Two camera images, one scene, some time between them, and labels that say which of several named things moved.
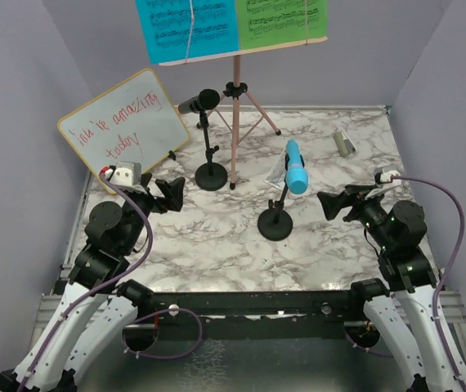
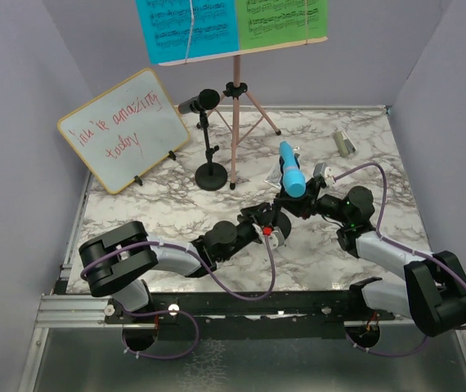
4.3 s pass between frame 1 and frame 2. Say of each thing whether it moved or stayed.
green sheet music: stayed
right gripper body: moved
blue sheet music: stayed
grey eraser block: stayed
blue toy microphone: moved
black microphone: stayed
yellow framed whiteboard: stayed
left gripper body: moved
